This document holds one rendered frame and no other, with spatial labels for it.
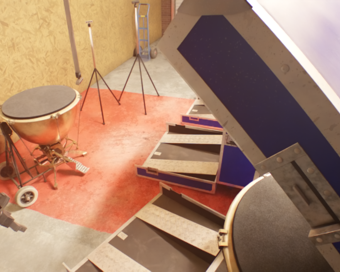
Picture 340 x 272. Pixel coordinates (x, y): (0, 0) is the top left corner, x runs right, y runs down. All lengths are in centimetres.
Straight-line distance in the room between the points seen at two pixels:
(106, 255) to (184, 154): 138
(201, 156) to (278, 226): 189
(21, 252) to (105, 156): 128
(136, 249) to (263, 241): 126
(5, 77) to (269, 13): 321
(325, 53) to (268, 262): 72
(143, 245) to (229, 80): 186
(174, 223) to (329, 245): 179
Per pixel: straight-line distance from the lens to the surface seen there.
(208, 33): 28
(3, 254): 238
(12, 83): 343
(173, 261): 198
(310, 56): 30
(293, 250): 99
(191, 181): 238
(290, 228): 104
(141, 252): 203
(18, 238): 242
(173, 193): 227
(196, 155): 282
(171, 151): 287
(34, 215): 252
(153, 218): 218
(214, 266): 182
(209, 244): 192
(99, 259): 204
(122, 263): 195
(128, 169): 270
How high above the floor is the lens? 175
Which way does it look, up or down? 34 degrees down
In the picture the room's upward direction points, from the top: straight up
